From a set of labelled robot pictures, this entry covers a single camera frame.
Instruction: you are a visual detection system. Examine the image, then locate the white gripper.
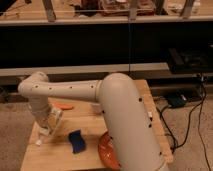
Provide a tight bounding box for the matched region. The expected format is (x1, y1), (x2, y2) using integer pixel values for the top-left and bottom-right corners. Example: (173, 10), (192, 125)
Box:
(29, 101), (63, 136)

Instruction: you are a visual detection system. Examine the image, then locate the orange bowl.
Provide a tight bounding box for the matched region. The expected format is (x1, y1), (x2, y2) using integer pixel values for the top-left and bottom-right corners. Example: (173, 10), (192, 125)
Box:
(98, 132), (120, 171)

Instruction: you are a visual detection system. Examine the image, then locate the clear plastic bottle white cap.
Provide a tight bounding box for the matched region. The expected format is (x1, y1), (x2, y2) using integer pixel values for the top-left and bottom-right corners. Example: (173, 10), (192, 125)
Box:
(35, 114), (61, 146)

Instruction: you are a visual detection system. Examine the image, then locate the blue sponge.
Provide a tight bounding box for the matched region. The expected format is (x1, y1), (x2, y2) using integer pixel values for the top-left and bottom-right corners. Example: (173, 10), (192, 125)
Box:
(68, 130), (86, 154)

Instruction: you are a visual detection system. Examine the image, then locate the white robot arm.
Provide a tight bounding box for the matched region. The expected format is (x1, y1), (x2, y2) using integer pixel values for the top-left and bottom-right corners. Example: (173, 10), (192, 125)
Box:
(18, 72), (169, 171)

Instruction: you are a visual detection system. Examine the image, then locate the black cable on floor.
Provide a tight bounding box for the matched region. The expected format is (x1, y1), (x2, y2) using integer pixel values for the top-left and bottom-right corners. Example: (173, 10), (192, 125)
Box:
(156, 74), (213, 171)

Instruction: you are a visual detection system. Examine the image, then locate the black equipment on shelf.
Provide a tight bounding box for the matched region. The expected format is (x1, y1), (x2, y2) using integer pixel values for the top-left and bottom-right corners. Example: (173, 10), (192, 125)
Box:
(167, 47), (213, 74)

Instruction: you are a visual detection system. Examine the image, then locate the long wooden shelf bench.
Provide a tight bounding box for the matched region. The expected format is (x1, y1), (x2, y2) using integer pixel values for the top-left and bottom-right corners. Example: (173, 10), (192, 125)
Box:
(0, 0), (213, 77)

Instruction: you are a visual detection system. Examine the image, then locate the orange carrot toy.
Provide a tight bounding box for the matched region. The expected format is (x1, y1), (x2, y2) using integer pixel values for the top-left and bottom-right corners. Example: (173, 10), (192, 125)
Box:
(52, 103), (74, 110)

